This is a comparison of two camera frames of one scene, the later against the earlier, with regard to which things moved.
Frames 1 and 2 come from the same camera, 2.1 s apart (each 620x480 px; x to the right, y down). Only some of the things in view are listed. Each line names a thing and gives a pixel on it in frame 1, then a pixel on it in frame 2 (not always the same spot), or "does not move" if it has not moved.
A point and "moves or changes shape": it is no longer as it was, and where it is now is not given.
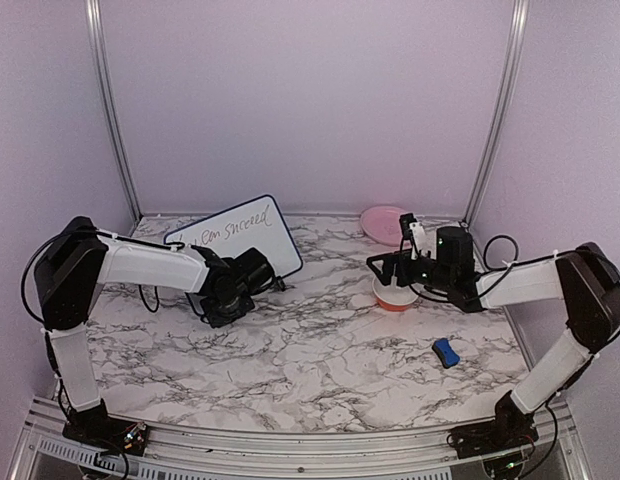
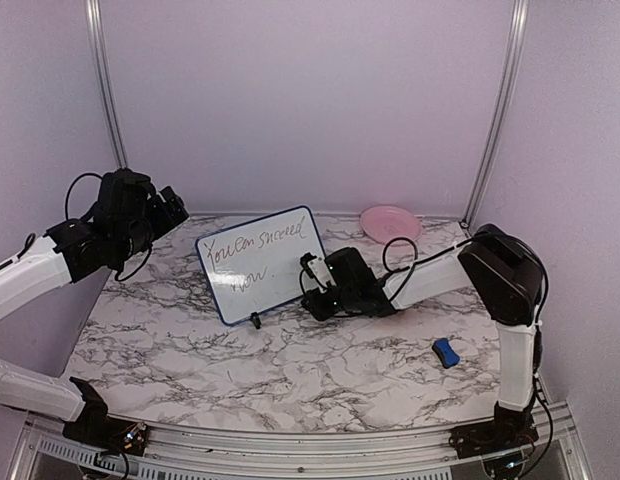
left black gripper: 216,320 -> 166,221
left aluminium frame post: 96,27 does not move
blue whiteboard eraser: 445,352 does not move
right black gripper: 389,266 -> 318,311
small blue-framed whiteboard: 258,223 moves or changes shape
